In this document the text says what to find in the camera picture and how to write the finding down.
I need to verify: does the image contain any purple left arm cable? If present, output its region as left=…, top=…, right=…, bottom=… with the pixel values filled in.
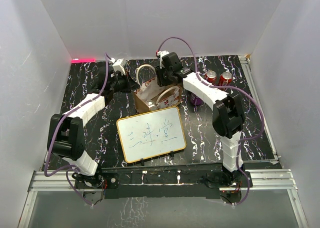
left=43, top=52, right=113, bottom=209

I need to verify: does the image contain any aluminium frame rail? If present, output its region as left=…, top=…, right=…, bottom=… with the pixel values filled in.
left=18, top=172, right=103, bottom=228

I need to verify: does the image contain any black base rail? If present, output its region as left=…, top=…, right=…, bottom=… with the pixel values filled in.
left=72, top=163, right=251, bottom=201

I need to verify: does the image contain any printed canvas tote bag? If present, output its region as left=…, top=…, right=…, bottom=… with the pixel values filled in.
left=133, top=64, right=182, bottom=114

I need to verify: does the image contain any red cola can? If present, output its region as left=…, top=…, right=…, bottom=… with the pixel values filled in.
left=218, top=71, right=233, bottom=86
left=204, top=70, right=217, bottom=85

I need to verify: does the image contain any pink tape strip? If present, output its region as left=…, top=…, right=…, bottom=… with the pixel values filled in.
left=70, top=58, right=96, bottom=64

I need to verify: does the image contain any purple soda can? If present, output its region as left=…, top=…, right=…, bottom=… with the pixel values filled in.
left=146, top=100, right=157, bottom=111
left=190, top=93, right=204, bottom=106

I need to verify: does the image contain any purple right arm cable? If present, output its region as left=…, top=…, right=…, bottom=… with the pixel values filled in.
left=156, top=37, right=265, bottom=206

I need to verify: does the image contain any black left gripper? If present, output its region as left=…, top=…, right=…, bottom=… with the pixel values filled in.
left=110, top=71, right=141, bottom=94

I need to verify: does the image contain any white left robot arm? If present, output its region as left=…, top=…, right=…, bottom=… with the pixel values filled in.
left=44, top=60, right=140, bottom=188

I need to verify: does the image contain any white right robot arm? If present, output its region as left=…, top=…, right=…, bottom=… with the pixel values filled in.
left=155, top=50, right=245, bottom=187

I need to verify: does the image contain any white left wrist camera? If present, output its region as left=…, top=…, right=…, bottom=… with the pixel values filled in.
left=112, top=58, right=127, bottom=75

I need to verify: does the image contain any yellow framed whiteboard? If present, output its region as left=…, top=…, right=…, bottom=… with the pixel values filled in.
left=116, top=106, right=187, bottom=164

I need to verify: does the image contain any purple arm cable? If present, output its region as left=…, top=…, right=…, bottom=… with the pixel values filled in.
left=43, top=52, right=113, bottom=209
left=156, top=37, right=265, bottom=206

